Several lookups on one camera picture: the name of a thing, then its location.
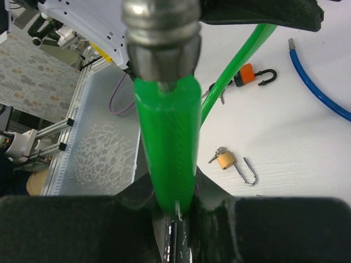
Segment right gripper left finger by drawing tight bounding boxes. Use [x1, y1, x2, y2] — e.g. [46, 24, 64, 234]
[1, 174, 161, 262]

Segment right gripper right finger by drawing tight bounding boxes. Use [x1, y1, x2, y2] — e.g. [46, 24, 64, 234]
[188, 170, 350, 262]

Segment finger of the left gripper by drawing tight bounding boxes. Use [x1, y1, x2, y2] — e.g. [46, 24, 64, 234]
[200, 0, 324, 32]

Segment green cable lock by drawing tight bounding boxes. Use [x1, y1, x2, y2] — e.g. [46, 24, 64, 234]
[121, 0, 278, 220]

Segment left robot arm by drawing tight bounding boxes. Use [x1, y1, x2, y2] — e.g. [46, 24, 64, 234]
[37, 1, 324, 66]

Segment brass padlock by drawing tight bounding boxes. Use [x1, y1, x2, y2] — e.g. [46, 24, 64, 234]
[208, 146, 258, 187]

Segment orange black padlock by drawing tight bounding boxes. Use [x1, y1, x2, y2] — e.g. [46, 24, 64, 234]
[234, 64, 278, 87]

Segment black padlock keys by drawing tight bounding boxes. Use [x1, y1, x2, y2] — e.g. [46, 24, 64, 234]
[202, 82, 227, 105]

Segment blue cable lock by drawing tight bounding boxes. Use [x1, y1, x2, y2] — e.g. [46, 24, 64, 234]
[288, 38, 350, 122]

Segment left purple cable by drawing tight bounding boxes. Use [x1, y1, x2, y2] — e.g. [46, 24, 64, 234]
[109, 71, 136, 116]

